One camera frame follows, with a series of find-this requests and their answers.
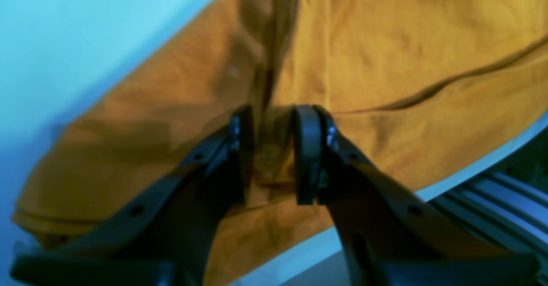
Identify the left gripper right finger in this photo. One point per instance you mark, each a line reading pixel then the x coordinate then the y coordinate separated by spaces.
pixel 389 236

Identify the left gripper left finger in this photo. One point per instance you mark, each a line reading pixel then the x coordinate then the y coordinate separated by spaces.
pixel 163 237

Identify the orange t-shirt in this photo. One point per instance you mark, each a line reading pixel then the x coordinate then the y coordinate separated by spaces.
pixel 423 88

